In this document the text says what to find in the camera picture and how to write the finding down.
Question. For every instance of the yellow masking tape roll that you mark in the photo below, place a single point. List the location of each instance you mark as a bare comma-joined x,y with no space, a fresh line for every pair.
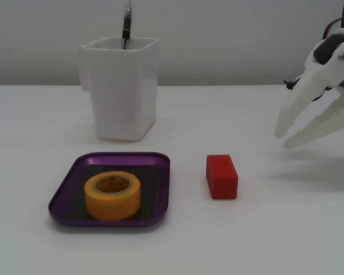
111,204

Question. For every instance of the red rectangular cube block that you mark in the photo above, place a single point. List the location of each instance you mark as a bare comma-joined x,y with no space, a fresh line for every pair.
222,177

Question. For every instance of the black ballpoint pen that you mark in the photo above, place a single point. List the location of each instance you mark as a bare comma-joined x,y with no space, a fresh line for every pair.
127,25

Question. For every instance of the purple metal tray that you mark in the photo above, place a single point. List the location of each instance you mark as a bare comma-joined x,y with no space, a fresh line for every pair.
74,189

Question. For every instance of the white plastic pen holder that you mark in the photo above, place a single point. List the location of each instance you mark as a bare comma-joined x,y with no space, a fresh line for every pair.
120,94

